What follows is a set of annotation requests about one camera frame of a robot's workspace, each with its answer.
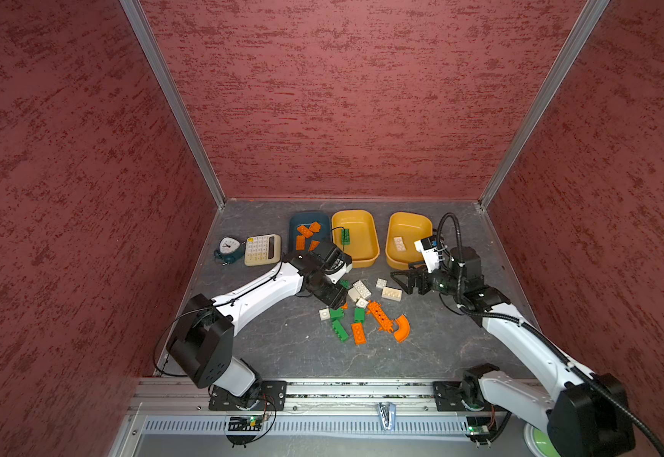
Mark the white 2x2 lego plate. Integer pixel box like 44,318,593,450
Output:
393,236,406,252

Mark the middle yellow container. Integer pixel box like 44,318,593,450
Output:
331,209,381,268

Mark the green lego cube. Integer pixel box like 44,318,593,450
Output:
354,308,366,324
329,308,345,321

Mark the orange long lego beam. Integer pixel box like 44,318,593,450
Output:
366,301,394,333

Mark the white lego block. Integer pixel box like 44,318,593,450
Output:
347,287,362,303

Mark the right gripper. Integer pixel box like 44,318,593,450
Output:
390,259,463,296

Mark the white 2x4 lego brick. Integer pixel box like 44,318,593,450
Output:
353,280,372,300

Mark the orange 2x4 lego bottom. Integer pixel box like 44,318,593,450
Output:
351,322,366,346

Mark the cream 2x4 lego plate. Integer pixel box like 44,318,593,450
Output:
381,287,402,302

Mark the dark teal container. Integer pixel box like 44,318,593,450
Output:
288,211,332,252

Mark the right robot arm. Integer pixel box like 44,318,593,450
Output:
392,237,664,456

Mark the yellow container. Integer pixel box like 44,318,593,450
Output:
331,209,381,268
385,211,433,270

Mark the orange 2x4 lego brick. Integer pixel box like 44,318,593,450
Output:
297,225,314,238

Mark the right yellow container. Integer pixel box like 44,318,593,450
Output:
385,211,433,270

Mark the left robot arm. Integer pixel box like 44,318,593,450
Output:
166,241,353,398

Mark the green lego cube right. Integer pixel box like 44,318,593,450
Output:
354,308,366,324

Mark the orange curved lego piece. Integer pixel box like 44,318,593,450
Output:
393,314,411,344

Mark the green long lego brick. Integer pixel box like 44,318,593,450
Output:
331,320,349,343

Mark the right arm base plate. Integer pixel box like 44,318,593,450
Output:
432,381,484,412

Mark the aluminium front rail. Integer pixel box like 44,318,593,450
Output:
128,376,539,415

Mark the beige calculator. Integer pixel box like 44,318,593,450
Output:
244,234,282,267

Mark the small teal alarm clock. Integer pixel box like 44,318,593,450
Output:
213,237,246,266

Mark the green push button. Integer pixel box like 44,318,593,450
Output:
524,424,560,457

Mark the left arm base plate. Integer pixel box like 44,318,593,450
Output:
208,380,288,412

